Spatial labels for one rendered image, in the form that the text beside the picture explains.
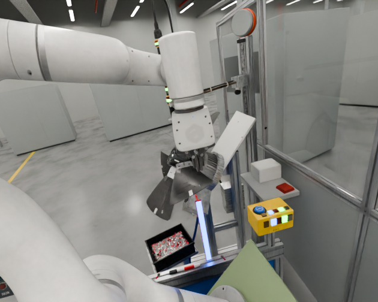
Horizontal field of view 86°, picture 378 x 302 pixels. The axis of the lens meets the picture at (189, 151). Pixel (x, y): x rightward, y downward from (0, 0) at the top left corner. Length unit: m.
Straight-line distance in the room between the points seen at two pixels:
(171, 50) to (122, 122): 6.12
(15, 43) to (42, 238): 0.31
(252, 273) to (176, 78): 0.55
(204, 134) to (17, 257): 0.41
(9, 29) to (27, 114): 7.78
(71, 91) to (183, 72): 12.69
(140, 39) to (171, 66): 13.23
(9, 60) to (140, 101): 6.20
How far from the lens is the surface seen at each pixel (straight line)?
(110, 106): 6.46
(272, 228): 0.96
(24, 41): 0.43
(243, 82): 1.47
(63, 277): 0.43
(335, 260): 1.53
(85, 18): 13.48
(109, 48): 0.43
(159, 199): 1.23
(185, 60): 0.46
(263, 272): 0.65
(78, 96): 13.08
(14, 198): 0.43
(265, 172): 1.48
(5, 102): 8.30
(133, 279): 0.57
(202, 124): 0.50
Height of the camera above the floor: 1.68
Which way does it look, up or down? 22 degrees down
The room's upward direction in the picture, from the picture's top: 10 degrees counter-clockwise
